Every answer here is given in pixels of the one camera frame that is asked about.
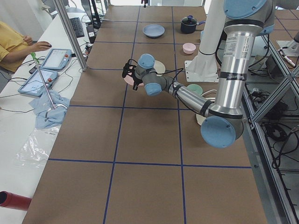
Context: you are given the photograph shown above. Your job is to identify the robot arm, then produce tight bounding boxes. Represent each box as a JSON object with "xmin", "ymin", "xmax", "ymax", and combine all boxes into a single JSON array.
[{"xmin": 122, "ymin": 0, "xmax": 276, "ymax": 148}]

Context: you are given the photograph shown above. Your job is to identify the green handled metal rod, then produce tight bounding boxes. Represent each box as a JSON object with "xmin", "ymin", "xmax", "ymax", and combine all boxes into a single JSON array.
[{"xmin": 30, "ymin": 52, "xmax": 57, "ymax": 110}]

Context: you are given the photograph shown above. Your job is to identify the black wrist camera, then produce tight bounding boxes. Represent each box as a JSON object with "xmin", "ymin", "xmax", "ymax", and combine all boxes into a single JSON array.
[{"xmin": 122, "ymin": 59, "xmax": 136, "ymax": 78}]

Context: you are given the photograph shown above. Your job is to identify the blue plate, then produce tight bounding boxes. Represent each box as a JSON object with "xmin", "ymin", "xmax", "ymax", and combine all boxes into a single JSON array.
[{"xmin": 142, "ymin": 24, "xmax": 165, "ymax": 38}]

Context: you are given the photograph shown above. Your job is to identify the black keyboard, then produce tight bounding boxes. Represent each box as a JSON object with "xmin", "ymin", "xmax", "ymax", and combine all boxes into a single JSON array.
[{"xmin": 70, "ymin": 17, "xmax": 85, "ymax": 38}]

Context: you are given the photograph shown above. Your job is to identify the teach pendant tablet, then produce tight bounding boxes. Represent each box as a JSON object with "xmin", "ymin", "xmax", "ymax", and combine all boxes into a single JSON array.
[
  {"xmin": 18, "ymin": 69, "xmax": 58, "ymax": 97},
  {"xmin": 40, "ymin": 49, "xmax": 71, "ymax": 71}
]

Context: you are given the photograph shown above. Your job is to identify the blue cloth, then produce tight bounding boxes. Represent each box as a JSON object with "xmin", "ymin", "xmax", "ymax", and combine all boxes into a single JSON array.
[{"xmin": 29, "ymin": 90, "xmax": 70, "ymax": 129}]

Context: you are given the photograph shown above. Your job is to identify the lower teach pendant tablet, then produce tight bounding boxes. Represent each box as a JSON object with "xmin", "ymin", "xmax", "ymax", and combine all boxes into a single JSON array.
[{"xmin": 18, "ymin": 69, "xmax": 58, "ymax": 97}]

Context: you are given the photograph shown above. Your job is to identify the light blue cup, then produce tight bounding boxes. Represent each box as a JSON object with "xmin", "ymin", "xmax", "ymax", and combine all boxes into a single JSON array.
[{"xmin": 200, "ymin": 30, "xmax": 204, "ymax": 41}]

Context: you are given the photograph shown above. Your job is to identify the person in yellow shirt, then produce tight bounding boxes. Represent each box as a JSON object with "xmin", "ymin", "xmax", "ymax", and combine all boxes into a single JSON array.
[{"xmin": 0, "ymin": 21, "xmax": 52, "ymax": 73}]

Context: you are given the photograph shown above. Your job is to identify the green bowl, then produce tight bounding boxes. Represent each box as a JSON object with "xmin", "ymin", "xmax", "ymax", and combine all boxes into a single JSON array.
[{"xmin": 187, "ymin": 84, "xmax": 203, "ymax": 95}]

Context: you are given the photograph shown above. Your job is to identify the pink plate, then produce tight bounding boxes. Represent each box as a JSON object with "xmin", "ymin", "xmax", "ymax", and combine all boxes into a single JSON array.
[{"xmin": 124, "ymin": 76, "xmax": 144, "ymax": 87}]

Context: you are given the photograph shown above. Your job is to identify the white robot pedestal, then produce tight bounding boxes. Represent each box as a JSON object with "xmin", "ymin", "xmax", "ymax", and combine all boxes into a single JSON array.
[{"xmin": 185, "ymin": 0, "xmax": 226, "ymax": 83}]

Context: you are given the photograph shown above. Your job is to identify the aluminium frame post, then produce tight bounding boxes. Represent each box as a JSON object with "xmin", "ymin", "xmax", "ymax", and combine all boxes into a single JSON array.
[{"xmin": 53, "ymin": 0, "xmax": 87, "ymax": 71}]

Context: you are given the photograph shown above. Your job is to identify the pink bowl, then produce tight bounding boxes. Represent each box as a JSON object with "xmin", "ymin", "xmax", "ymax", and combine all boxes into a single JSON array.
[{"xmin": 183, "ymin": 42, "xmax": 196, "ymax": 55}]

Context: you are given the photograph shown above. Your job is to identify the clear plastic bag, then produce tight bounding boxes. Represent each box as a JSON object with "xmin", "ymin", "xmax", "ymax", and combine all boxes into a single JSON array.
[{"xmin": 13, "ymin": 126, "xmax": 61, "ymax": 169}]

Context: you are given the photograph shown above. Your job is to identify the white plate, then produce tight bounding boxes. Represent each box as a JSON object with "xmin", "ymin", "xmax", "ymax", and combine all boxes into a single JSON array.
[{"xmin": 154, "ymin": 60, "xmax": 166, "ymax": 76}]

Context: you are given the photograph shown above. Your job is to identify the person's hand on mouse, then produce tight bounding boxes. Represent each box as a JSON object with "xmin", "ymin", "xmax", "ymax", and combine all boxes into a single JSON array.
[{"xmin": 32, "ymin": 41, "xmax": 52, "ymax": 52}]

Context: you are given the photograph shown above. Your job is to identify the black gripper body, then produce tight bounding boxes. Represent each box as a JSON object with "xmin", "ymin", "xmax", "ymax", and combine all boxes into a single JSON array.
[{"xmin": 129, "ymin": 65, "xmax": 143, "ymax": 91}]

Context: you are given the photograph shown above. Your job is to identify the dark blue pot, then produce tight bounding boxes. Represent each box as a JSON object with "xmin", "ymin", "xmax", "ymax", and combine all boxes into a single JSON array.
[{"xmin": 180, "ymin": 15, "xmax": 206, "ymax": 34}]

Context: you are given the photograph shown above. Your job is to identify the cream square plate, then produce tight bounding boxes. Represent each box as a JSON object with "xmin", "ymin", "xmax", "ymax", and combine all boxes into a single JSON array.
[{"xmin": 196, "ymin": 89, "xmax": 217, "ymax": 126}]

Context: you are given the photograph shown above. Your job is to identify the upper teach pendant tablet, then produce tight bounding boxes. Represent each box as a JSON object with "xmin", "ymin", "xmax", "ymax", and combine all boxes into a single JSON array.
[{"xmin": 40, "ymin": 49, "xmax": 71, "ymax": 71}]

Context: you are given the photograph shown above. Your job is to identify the red cylinder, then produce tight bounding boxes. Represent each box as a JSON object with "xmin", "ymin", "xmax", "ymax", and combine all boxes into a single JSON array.
[{"xmin": 0, "ymin": 191, "xmax": 32, "ymax": 211}]

